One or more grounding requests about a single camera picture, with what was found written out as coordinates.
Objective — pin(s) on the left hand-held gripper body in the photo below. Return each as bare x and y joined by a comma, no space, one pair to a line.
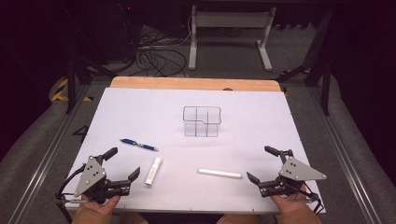
90,179

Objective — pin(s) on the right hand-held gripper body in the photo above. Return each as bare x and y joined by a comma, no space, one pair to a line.
295,171

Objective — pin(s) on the white tube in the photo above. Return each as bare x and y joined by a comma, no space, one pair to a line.
153,171

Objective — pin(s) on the blue pen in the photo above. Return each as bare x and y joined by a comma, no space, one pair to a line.
129,142

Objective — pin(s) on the white marker pen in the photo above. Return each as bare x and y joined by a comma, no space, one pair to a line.
219,173

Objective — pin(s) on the clear plastic organizer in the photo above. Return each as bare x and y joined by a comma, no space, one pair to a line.
202,130

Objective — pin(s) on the person's left hand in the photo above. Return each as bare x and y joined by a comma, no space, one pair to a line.
101,209

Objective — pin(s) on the person's right hand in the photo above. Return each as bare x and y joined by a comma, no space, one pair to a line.
289,203

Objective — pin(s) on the person's right leg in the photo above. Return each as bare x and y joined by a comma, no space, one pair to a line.
239,219

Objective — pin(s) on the white board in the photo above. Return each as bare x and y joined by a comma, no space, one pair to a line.
149,109

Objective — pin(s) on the yellow black hazard tape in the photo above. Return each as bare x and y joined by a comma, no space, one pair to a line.
60,93

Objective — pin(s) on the black metal stand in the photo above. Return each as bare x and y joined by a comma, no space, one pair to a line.
325,84
71,84

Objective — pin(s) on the wooden table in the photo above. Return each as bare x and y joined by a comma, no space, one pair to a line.
186,83

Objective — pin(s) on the dark equipment with red light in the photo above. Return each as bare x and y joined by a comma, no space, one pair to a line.
121,31

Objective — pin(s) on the white metal stand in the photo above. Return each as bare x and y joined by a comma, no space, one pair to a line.
230,20

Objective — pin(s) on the aluminium floor rail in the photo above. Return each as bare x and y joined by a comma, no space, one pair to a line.
345,158
46,158

